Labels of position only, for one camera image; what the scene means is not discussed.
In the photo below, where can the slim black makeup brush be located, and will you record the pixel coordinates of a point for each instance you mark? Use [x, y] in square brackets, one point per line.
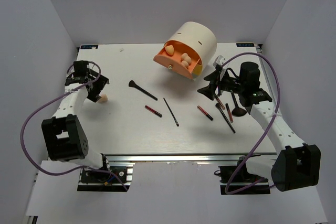
[218, 106]

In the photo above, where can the blue corner label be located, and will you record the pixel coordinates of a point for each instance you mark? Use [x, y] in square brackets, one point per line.
[245, 44]
[84, 47]

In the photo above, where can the black fan makeup brush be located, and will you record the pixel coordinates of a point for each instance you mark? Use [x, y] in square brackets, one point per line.
[237, 111]

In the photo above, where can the blue left corner label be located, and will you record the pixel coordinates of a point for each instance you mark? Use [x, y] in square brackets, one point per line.
[84, 47]

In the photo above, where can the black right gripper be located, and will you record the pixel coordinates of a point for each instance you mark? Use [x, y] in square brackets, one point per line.
[214, 77]

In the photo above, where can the cream cylindrical makeup organizer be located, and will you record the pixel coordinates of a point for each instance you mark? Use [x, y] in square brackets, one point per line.
[198, 41]

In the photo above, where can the yellow teardrop makeup sponge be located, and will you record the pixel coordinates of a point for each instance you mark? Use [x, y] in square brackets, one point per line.
[169, 50]

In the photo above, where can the pink gourd makeup sponge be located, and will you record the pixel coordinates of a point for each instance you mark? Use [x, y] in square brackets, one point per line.
[103, 98]

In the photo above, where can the blue right corner label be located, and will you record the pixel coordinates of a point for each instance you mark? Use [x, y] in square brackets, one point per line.
[245, 44]

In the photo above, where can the orange organizer drawer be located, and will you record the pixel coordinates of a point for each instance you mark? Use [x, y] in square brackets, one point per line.
[174, 62]

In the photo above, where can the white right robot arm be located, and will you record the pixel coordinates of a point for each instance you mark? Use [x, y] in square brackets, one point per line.
[297, 164]

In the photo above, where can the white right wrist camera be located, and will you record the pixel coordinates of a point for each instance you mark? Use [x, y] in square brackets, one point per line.
[219, 61]

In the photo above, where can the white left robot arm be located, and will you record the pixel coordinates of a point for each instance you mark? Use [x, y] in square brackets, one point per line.
[64, 136]

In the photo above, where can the thin black mascara wand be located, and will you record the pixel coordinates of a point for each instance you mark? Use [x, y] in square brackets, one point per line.
[171, 112]

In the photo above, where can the black powder brush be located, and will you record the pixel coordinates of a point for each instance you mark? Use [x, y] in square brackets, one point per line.
[132, 84]

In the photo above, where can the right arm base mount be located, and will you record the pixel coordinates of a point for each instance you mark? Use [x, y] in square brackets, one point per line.
[241, 180]

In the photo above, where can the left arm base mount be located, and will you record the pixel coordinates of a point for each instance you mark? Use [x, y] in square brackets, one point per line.
[120, 181]

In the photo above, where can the beige gourd makeup sponge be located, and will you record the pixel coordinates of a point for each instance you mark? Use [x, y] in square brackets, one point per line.
[185, 64]

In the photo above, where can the beige gourd sponge in drawer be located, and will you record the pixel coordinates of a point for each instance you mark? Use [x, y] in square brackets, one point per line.
[185, 57]

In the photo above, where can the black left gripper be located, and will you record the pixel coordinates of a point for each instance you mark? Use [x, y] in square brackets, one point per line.
[101, 82]

